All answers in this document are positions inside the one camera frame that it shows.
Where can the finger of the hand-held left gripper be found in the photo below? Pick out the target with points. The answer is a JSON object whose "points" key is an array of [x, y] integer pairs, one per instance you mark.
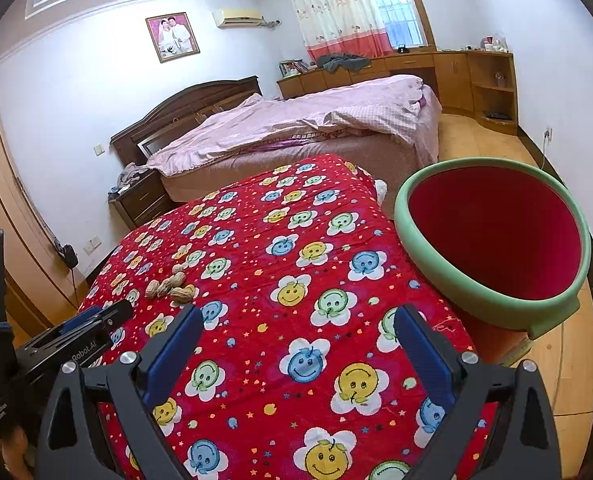
{"points": [[81, 320], [114, 316]]}

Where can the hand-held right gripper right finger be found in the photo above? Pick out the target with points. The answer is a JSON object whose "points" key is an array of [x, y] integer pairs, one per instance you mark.
{"points": [[421, 355]]}

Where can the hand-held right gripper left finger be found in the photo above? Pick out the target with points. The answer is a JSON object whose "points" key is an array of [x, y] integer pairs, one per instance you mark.
{"points": [[171, 355]]}

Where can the peanut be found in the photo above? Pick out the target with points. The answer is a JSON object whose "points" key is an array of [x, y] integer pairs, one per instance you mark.
{"points": [[152, 289], [166, 286], [178, 277], [184, 293]]}

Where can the red bin with green rim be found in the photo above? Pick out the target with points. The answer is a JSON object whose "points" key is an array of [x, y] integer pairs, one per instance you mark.
{"points": [[491, 230]]}

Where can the person's left hand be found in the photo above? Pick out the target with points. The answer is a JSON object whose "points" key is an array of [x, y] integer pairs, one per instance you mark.
{"points": [[16, 455]]}

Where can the black power adapter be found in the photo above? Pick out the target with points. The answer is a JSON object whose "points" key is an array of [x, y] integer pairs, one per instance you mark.
{"points": [[69, 256]]}

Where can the red smiley flower printed blanket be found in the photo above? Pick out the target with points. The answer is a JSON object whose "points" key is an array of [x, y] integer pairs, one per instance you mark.
{"points": [[276, 350]]}

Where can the dark wooden nightstand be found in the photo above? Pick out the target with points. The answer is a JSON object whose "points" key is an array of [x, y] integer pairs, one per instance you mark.
{"points": [[144, 200]]}

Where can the crumpled clothes on nightstand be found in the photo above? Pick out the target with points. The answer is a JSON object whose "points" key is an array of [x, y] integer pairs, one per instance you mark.
{"points": [[129, 175]]}

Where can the bed with brown base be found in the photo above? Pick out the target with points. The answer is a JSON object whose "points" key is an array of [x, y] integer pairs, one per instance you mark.
{"points": [[366, 160]]}

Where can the dark wooden headboard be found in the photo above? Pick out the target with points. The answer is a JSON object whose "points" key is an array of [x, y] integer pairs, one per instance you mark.
{"points": [[176, 110]]}

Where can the flat black device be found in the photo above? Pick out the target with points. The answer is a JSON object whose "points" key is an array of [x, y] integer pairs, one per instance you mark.
{"points": [[497, 115]]}

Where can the wooden bed with pink blanket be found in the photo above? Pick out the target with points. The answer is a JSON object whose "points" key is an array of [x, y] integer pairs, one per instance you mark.
{"points": [[286, 120]]}

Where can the wooden corner shelf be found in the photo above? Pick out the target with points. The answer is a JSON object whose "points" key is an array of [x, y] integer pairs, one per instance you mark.
{"points": [[494, 97]]}

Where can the long wooden cabinet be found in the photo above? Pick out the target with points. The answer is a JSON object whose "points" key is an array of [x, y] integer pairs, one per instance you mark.
{"points": [[451, 75]]}

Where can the dark grey clothes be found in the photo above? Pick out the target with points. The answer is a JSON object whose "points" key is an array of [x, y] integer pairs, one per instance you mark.
{"points": [[344, 62]]}

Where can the row of books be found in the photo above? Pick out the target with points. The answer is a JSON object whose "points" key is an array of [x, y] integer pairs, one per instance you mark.
{"points": [[294, 67]]}

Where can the bottles and jars group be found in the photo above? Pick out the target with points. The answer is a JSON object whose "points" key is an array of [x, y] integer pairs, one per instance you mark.
{"points": [[494, 44]]}

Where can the barred window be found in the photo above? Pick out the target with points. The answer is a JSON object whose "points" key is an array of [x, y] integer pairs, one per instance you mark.
{"points": [[396, 5]]}

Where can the cream and red curtain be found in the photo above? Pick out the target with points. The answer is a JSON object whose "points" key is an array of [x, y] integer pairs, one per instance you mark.
{"points": [[336, 10]]}

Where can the framed wall photo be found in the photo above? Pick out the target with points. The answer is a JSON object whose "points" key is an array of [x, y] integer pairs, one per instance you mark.
{"points": [[172, 37]]}

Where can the wall air conditioner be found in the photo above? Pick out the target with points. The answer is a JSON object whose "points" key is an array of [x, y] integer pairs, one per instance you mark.
{"points": [[239, 17]]}

